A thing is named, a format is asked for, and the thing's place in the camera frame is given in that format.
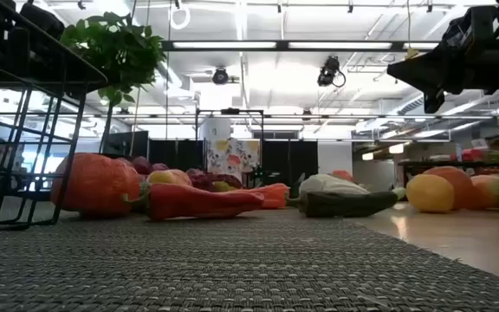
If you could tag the red storage bin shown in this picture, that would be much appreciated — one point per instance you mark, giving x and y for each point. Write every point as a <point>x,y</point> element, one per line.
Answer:
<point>470,154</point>

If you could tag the yellow-red peach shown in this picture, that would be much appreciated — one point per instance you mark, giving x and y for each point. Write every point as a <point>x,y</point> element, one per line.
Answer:
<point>169,177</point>

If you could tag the dark green cucumber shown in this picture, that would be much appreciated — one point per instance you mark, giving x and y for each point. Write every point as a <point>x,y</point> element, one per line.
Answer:
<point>345,204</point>

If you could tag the grey woven placemat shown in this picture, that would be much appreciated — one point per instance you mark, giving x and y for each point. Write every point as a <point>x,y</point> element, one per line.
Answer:
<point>189,268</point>

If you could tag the purple onion bunch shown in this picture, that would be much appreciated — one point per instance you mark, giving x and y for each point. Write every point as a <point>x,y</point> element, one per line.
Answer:
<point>142,165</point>

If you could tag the orange fruit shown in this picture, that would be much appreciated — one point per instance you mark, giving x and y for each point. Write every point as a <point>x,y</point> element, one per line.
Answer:
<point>459,184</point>

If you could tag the yellow lemon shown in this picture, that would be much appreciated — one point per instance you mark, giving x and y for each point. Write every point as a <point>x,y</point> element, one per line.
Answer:
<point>429,193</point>

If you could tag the white green leek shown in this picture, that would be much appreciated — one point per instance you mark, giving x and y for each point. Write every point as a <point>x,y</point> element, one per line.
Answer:
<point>327,184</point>

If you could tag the yellow hanging tag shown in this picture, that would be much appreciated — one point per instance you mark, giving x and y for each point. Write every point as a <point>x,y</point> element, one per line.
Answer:
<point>412,54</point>

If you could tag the yellow-green apple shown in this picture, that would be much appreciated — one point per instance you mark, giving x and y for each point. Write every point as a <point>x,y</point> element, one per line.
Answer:
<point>223,186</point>

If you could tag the black round camera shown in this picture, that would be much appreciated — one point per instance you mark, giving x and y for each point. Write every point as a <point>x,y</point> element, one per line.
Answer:
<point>220,76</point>

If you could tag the red chili pepper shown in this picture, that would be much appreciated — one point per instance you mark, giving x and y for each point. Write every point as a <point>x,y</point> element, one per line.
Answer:
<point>197,203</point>

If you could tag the floral print banner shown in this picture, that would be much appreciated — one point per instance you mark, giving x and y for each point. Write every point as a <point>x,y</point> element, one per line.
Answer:
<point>232,158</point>

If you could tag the dark workbench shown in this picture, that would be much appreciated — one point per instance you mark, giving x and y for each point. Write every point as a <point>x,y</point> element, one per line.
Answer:
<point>414,164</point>

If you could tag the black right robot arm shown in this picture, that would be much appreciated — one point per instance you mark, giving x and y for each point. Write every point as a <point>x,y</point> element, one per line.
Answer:
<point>470,26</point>

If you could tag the black room divider panel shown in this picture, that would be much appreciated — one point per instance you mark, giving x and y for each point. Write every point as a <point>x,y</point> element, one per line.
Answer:
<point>176,154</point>
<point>290,164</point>

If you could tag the orange carrot green top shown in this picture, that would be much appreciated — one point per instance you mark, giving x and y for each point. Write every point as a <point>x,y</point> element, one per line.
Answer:
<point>275,194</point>

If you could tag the red tomato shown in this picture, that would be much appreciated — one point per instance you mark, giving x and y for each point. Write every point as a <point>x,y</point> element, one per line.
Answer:
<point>342,175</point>

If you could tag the black metal rig frame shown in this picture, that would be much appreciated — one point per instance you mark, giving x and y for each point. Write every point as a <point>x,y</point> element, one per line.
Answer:
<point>230,111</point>

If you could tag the yellow-orange mango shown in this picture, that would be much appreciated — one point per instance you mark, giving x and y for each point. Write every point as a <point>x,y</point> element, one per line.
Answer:
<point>485,190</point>

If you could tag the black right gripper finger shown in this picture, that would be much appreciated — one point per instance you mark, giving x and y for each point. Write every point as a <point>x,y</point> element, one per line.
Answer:
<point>427,73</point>
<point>434,103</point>

